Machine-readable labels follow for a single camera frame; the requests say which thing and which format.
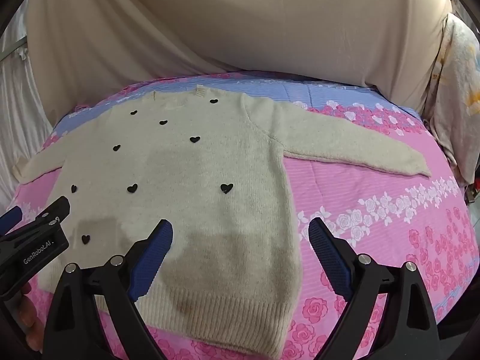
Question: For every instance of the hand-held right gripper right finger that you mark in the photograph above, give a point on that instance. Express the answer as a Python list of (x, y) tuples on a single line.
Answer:
[(330, 257)]

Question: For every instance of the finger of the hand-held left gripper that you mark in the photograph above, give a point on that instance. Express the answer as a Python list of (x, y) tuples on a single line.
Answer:
[(56, 212), (10, 217)]

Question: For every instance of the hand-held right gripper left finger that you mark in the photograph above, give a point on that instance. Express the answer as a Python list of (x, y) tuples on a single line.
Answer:
[(155, 255)]

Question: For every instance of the cream sweater with black hearts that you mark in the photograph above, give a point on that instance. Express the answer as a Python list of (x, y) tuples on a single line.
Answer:
[(206, 165)]

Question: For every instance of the person's left hand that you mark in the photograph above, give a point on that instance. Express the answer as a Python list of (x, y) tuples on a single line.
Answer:
[(30, 315)]

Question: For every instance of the pink floral bed sheet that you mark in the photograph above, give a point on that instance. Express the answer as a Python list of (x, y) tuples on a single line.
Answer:
[(375, 202)]

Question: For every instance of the white curtain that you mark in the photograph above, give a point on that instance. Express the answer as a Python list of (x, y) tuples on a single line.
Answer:
[(22, 101)]

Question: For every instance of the floral pillow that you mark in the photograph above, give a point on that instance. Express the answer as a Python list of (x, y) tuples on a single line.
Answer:
[(457, 101)]

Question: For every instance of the beige draped cloth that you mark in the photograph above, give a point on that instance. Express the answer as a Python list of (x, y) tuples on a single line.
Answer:
[(243, 18)]

